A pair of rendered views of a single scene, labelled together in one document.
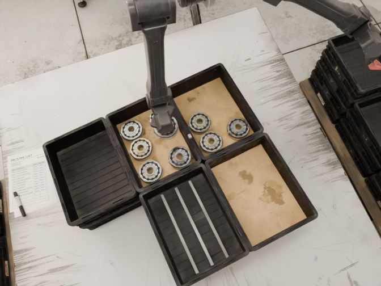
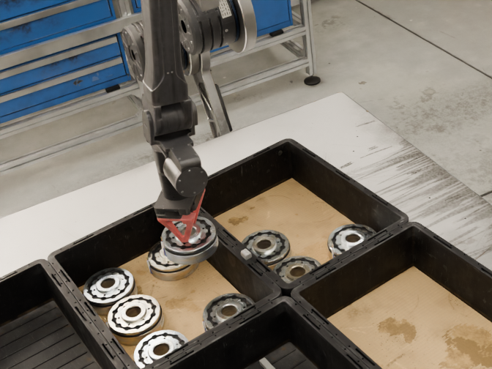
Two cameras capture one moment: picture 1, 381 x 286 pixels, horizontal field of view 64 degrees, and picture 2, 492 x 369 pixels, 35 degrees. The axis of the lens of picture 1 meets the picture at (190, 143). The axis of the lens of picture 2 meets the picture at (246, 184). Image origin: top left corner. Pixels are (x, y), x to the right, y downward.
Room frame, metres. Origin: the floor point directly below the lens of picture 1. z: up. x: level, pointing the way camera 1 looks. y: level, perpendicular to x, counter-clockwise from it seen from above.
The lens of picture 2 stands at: (-0.60, 0.21, 1.90)
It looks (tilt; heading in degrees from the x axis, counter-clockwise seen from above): 36 degrees down; 348
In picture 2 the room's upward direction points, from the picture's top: 9 degrees counter-clockwise
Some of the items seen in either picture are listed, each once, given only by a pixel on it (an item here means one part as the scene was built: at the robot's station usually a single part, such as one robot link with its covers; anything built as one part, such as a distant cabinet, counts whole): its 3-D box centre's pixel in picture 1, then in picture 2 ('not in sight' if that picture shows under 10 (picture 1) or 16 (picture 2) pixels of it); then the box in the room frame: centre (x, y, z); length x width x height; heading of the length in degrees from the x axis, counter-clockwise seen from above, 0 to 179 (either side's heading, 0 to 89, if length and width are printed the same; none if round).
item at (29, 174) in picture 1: (29, 180); not in sight; (0.53, 0.83, 0.70); 0.33 x 0.23 x 0.01; 8
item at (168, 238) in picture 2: (165, 126); (188, 234); (0.55, 0.09, 0.98); 0.10 x 0.10 x 0.01
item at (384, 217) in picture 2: (212, 114); (291, 228); (0.61, -0.13, 0.87); 0.40 x 0.30 x 0.11; 16
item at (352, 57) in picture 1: (351, 78); not in sight; (0.92, -1.10, 0.37); 0.40 x 0.30 x 0.45; 8
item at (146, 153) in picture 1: (140, 148); (134, 314); (0.52, 0.23, 0.86); 0.10 x 0.10 x 0.01
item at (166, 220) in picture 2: not in sight; (181, 217); (0.54, 0.09, 1.03); 0.07 x 0.07 x 0.09; 60
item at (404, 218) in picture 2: (212, 109); (288, 209); (0.61, -0.13, 0.92); 0.40 x 0.30 x 0.02; 16
